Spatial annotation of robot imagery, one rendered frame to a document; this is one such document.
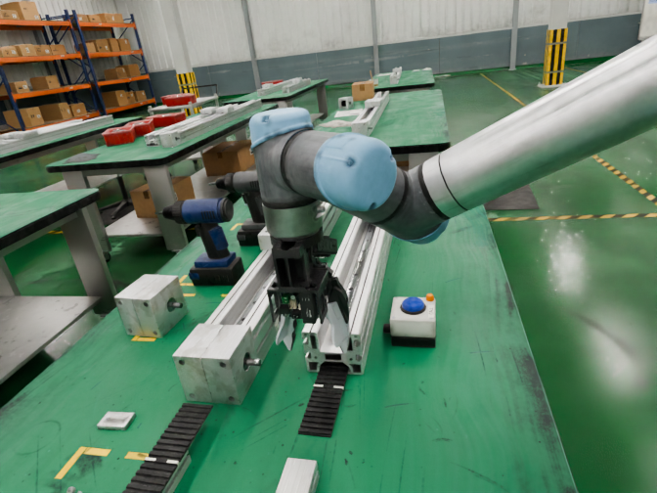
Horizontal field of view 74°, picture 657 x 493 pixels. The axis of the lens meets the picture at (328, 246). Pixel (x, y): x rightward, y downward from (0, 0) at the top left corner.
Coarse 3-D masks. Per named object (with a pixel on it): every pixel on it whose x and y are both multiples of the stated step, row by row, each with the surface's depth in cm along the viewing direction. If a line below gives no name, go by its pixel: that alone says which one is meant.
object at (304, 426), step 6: (300, 426) 66; (306, 426) 66; (312, 426) 65; (318, 426) 65; (324, 426) 65; (330, 426) 65; (300, 432) 65; (306, 432) 65; (312, 432) 64; (318, 432) 64; (324, 432) 64; (330, 432) 64
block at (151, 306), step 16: (128, 288) 94; (144, 288) 93; (160, 288) 92; (176, 288) 96; (128, 304) 90; (144, 304) 89; (160, 304) 91; (176, 304) 94; (128, 320) 93; (144, 320) 91; (160, 320) 92; (176, 320) 96; (160, 336) 92
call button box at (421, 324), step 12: (396, 300) 84; (396, 312) 80; (408, 312) 79; (420, 312) 79; (432, 312) 79; (384, 324) 84; (396, 324) 79; (408, 324) 78; (420, 324) 78; (432, 324) 77; (396, 336) 80; (408, 336) 80; (420, 336) 79; (432, 336) 78
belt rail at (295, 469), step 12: (288, 468) 56; (300, 468) 56; (312, 468) 56; (288, 480) 55; (300, 480) 55; (312, 480) 55; (276, 492) 53; (288, 492) 53; (300, 492) 53; (312, 492) 55
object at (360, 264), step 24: (360, 240) 115; (384, 240) 107; (336, 264) 95; (360, 264) 100; (384, 264) 106; (360, 288) 85; (360, 312) 77; (312, 336) 75; (360, 336) 72; (312, 360) 76; (336, 360) 75; (360, 360) 74
